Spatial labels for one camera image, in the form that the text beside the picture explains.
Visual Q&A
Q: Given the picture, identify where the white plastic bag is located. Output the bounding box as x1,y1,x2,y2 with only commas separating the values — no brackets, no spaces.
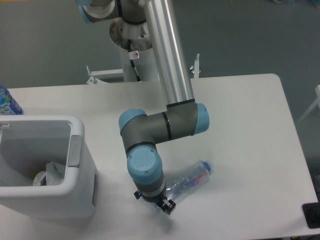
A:
45,161,66,186

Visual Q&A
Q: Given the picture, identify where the trash inside the can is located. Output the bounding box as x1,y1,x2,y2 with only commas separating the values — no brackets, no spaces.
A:
32,171,47,187

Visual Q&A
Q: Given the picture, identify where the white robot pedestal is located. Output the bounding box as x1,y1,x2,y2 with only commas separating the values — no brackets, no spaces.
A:
109,17,160,82

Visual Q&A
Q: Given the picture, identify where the white plastic trash can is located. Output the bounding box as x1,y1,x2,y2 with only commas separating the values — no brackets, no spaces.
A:
0,115,98,219

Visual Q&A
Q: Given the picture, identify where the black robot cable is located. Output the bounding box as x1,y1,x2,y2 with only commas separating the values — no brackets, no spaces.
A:
126,38,142,82

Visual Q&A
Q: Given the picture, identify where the white frame at right edge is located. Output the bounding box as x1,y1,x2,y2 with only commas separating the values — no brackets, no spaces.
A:
297,85,320,125

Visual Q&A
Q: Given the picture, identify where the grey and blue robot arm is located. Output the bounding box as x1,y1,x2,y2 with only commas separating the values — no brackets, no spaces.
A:
76,0,210,214

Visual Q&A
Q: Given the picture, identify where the black device at table edge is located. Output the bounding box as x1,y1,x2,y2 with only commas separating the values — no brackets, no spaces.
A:
302,202,320,229

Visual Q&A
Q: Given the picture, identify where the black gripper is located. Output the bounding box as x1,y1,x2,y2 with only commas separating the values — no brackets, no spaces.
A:
134,190,176,215

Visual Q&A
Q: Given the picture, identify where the white pedestal foot bracket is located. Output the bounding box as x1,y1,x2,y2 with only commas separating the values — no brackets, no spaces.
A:
86,53,202,85

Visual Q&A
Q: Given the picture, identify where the blue labelled water bottle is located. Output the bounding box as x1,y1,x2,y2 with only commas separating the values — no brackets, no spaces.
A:
0,85,24,116

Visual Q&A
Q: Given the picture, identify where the clear plastic bottle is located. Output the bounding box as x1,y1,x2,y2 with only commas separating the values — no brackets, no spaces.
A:
153,160,215,212

